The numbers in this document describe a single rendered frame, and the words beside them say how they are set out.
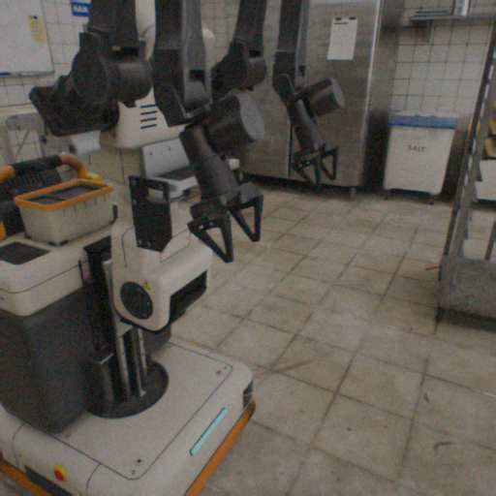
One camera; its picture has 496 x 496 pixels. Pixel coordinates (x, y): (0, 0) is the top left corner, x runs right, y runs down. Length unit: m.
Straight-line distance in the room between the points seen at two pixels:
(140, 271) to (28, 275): 0.27
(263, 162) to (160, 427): 3.40
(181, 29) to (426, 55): 4.25
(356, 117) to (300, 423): 2.88
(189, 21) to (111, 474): 1.07
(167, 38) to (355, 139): 3.45
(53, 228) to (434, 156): 3.53
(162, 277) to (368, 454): 1.03
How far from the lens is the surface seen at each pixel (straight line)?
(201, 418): 1.38
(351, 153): 4.06
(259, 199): 0.70
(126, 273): 1.06
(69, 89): 0.80
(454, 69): 4.78
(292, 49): 1.03
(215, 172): 0.64
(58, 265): 1.17
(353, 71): 4.00
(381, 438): 1.76
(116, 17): 0.73
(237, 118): 0.60
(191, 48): 0.66
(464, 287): 2.55
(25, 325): 1.18
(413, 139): 4.20
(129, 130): 0.90
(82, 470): 1.34
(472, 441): 1.87
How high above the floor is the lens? 1.27
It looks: 25 degrees down
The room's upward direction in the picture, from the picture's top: straight up
